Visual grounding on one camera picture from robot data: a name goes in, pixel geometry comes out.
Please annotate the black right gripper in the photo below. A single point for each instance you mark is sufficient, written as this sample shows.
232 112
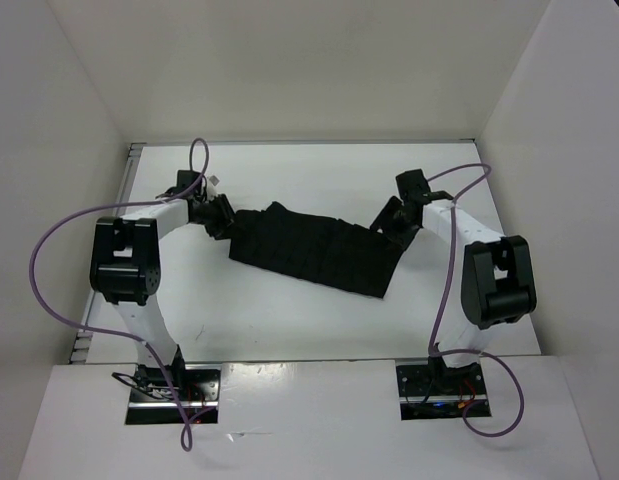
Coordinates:
384 221

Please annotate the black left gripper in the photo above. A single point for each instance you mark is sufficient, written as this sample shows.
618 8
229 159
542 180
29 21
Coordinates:
225 228

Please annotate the black pleated skirt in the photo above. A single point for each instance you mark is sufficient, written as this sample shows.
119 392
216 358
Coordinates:
318 249

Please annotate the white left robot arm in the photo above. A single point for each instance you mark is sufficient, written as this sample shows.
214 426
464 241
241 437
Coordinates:
126 271

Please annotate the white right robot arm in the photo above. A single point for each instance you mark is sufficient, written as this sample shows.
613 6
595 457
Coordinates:
496 275

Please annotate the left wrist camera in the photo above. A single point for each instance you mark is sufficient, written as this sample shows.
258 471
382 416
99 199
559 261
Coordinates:
210 184

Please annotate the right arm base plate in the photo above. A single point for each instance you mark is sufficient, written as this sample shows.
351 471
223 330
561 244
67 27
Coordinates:
430 390

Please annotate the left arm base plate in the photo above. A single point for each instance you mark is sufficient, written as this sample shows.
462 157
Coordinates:
152 403

